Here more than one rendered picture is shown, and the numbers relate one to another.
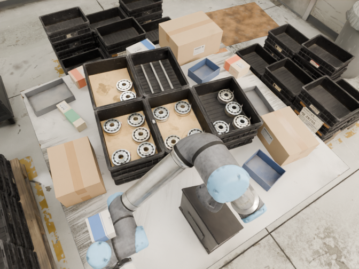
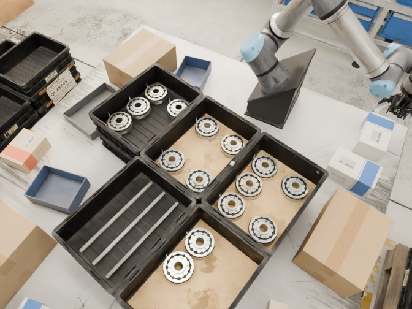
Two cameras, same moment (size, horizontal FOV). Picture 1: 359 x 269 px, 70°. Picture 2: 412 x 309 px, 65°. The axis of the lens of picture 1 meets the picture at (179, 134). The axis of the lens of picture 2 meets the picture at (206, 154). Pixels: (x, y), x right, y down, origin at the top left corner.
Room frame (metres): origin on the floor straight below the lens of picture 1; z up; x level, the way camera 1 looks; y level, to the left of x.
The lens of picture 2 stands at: (1.19, 0.65, 1.97)
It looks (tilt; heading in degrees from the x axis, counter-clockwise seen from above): 58 degrees down; 242
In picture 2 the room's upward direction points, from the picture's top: 2 degrees clockwise
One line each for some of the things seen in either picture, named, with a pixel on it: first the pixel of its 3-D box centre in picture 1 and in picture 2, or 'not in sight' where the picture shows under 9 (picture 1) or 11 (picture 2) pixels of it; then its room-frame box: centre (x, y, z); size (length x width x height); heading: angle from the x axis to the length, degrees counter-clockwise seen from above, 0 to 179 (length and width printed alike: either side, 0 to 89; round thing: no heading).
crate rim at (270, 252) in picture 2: (127, 131); (266, 187); (0.75, 0.28, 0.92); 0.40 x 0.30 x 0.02; 25
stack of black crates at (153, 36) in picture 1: (158, 42); not in sight; (2.29, 0.31, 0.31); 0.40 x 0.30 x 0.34; 125
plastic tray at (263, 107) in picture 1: (252, 104); (99, 110); (1.19, -0.50, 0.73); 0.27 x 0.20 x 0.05; 26
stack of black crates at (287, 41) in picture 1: (285, 50); not in sight; (2.34, -1.06, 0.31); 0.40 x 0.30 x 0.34; 35
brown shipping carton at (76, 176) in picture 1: (77, 171); (341, 241); (0.55, 0.55, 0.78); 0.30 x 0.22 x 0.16; 28
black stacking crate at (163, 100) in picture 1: (178, 123); (202, 150); (0.87, 0.01, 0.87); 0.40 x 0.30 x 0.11; 25
